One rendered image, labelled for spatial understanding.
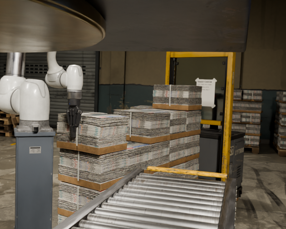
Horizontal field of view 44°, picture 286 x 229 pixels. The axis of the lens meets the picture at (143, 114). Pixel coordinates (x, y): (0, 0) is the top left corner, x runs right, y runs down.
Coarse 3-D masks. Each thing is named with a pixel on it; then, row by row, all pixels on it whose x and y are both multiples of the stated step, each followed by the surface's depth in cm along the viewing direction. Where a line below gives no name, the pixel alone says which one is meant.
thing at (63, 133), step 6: (60, 114) 230; (66, 114) 226; (60, 120) 230; (66, 120) 227; (60, 126) 231; (66, 126) 227; (60, 132) 229; (66, 132) 226; (60, 138) 230; (66, 138) 227; (72, 138) 223
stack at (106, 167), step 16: (128, 144) 259; (144, 144) 261; (160, 144) 275; (176, 144) 298; (64, 160) 234; (80, 160) 225; (96, 160) 217; (112, 160) 224; (128, 160) 241; (144, 160) 258; (160, 160) 276; (80, 176) 226; (96, 176) 218; (112, 176) 226; (64, 192) 235; (80, 192) 226; (96, 192) 218; (64, 208) 235
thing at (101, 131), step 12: (84, 120) 218; (96, 120) 213; (108, 120) 216; (120, 120) 226; (84, 132) 218; (96, 132) 212; (108, 132) 218; (120, 132) 228; (84, 144) 218; (96, 144) 212; (108, 144) 219
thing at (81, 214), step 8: (128, 176) 178; (120, 184) 162; (104, 192) 150; (112, 192) 150; (96, 200) 138; (104, 200) 139; (80, 208) 129; (88, 208) 129; (72, 216) 121; (80, 216) 121; (64, 224) 113; (72, 224) 114
